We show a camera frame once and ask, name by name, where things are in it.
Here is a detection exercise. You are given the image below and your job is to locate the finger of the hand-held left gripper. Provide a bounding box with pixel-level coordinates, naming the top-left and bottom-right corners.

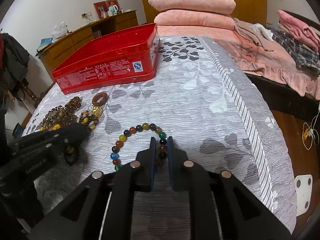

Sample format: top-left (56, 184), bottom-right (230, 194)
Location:
top-left (17, 135), bottom-right (86, 161)
top-left (9, 124), bottom-right (90, 151)

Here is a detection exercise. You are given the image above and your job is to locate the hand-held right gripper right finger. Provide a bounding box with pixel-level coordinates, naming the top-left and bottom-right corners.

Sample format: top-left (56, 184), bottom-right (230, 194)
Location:
top-left (167, 136), bottom-right (292, 240)

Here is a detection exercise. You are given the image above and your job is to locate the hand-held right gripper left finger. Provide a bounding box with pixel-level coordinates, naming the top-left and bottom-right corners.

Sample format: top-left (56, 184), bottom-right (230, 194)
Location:
top-left (27, 137), bottom-right (156, 240)

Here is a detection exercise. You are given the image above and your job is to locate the dark bead bracelet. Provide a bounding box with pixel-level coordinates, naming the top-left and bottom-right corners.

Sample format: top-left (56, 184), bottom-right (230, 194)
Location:
top-left (63, 142), bottom-right (81, 166)

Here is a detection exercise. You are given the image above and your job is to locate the yellow bead bracelet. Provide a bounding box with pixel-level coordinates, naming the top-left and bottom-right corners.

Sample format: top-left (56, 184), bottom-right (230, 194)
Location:
top-left (79, 109), bottom-right (99, 131)

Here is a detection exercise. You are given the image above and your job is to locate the multicolour bead bracelet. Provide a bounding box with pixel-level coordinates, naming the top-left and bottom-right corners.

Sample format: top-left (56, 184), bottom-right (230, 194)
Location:
top-left (111, 122), bottom-right (168, 172)

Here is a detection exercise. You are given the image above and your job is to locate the red tin box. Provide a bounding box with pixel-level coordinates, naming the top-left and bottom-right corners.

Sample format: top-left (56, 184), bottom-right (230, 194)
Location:
top-left (51, 23), bottom-right (160, 95)

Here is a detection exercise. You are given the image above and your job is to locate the gold filigree pendant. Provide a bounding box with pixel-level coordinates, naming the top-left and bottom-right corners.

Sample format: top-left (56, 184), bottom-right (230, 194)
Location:
top-left (90, 106), bottom-right (104, 118)

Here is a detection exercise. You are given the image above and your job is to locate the wooden coat rack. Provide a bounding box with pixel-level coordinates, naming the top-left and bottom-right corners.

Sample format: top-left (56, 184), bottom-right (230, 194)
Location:
top-left (7, 77), bottom-right (41, 111)

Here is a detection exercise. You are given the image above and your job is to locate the dark hanging coat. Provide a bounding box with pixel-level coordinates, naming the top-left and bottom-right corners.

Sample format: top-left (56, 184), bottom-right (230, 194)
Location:
top-left (0, 32), bottom-right (31, 91)

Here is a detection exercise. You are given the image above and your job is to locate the blue cloth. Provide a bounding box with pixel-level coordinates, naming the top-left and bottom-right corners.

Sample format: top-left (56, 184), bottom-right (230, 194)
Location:
top-left (36, 38), bottom-right (54, 56)

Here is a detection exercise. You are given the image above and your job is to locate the wooden sideboard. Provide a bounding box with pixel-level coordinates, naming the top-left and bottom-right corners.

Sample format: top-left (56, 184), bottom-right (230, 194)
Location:
top-left (39, 10), bottom-right (139, 82)

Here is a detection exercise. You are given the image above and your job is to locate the white plastic bag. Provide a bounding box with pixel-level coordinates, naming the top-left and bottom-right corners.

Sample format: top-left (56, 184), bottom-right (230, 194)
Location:
top-left (51, 21), bottom-right (69, 39)

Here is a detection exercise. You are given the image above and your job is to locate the pink ruffled bedspread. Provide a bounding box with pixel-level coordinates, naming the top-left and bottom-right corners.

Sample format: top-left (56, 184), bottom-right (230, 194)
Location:
top-left (156, 17), bottom-right (320, 101)

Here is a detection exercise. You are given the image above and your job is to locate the white bathroom scale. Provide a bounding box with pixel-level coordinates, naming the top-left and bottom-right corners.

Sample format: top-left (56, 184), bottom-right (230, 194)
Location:
top-left (293, 174), bottom-right (313, 217)

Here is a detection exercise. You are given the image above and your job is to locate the pink folded quilt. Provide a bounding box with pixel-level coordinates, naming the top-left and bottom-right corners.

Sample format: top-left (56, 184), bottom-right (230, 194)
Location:
top-left (148, 0), bottom-right (237, 14)
top-left (153, 11), bottom-right (237, 31)

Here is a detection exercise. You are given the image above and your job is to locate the beige garment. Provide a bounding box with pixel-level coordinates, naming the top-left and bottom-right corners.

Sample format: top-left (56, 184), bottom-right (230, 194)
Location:
top-left (234, 17), bottom-right (273, 53)

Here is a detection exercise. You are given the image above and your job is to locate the white cloth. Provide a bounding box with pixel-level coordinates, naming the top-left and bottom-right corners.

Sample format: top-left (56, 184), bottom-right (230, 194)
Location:
top-left (254, 23), bottom-right (273, 42)

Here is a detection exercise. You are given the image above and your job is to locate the plaid garment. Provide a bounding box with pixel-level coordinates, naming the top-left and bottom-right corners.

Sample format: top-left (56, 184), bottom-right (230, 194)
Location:
top-left (271, 29), bottom-right (320, 77)

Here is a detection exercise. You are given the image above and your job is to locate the pink folded garment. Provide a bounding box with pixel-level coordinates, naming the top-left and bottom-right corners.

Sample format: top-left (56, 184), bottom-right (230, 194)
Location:
top-left (277, 10), bottom-right (320, 52)

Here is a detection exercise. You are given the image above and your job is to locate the dark headboard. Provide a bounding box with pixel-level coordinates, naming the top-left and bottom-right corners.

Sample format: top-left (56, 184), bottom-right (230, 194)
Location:
top-left (282, 10), bottom-right (320, 32)

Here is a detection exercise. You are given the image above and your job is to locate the brown wooden ring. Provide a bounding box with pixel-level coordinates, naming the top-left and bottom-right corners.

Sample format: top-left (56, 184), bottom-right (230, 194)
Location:
top-left (92, 93), bottom-right (108, 107)

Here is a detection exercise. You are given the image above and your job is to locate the red picture frame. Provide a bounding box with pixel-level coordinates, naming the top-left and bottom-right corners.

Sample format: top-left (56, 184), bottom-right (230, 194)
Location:
top-left (106, 0), bottom-right (119, 12)
top-left (93, 1), bottom-right (108, 20)

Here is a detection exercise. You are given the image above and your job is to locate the dark bed frame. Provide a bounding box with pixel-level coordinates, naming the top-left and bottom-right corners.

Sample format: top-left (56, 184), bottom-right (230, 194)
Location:
top-left (246, 72), bottom-right (320, 123)

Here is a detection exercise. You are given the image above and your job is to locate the white cable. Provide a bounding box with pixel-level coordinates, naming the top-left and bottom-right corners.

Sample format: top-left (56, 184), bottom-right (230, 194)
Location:
top-left (302, 110), bottom-right (320, 151)

